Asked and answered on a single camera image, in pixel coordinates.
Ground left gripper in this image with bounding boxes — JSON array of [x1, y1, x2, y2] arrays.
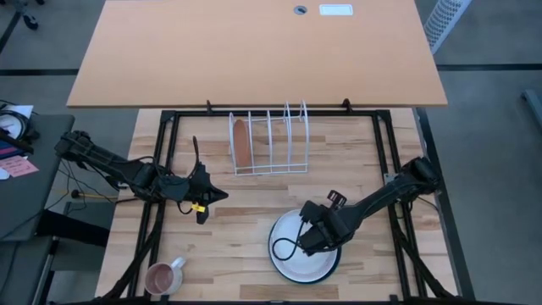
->
[[185, 163, 230, 225]]

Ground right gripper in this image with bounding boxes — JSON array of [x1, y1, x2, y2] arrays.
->
[[297, 199, 353, 258]]

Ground white plate with pink underside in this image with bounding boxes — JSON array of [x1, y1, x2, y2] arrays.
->
[[268, 208, 342, 284]]

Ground orange plate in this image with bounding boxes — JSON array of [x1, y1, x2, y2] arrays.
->
[[233, 118, 254, 169]]

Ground green plate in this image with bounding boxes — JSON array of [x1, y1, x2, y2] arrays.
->
[[270, 211, 343, 286]]

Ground pink ceramic mug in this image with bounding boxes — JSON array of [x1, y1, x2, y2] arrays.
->
[[143, 257, 187, 297]]

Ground light tan desk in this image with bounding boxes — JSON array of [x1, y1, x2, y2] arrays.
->
[[66, 0, 449, 109]]

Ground black case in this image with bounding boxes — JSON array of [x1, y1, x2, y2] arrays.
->
[[36, 209, 112, 249]]

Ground dark grey side table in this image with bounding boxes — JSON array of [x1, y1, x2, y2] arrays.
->
[[0, 113, 75, 242]]

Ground pink paper note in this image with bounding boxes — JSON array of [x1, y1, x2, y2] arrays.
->
[[0, 155, 40, 179]]

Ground white paper sheet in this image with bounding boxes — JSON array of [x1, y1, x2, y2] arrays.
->
[[0, 104, 34, 128]]

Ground blue flat item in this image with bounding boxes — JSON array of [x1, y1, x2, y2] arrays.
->
[[0, 141, 25, 161]]

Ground white rectangular desk plate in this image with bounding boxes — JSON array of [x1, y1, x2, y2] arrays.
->
[[318, 3, 354, 17]]

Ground white perforated computer case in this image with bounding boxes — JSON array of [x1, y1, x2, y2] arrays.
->
[[423, 0, 473, 55]]

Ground black chair base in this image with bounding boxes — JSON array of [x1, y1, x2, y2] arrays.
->
[[12, 0, 46, 31]]

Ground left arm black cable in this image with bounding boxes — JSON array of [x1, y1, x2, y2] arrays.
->
[[176, 135, 202, 215]]

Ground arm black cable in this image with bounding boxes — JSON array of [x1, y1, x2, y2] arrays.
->
[[271, 218, 307, 262], [176, 135, 202, 215]]

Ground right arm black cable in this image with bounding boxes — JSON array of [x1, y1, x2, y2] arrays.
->
[[271, 218, 307, 262]]

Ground white wire dish rack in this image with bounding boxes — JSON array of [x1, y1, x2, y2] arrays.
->
[[228, 100, 310, 177]]

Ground black aluminium rig frame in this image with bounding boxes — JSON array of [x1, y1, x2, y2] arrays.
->
[[101, 108, 458, 304]]

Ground black floor cable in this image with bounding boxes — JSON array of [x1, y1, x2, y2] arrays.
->
[[58, 160, 124, 191]]

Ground black coiled cable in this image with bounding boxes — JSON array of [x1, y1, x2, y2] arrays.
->
[[0, 110, 41, 148]]

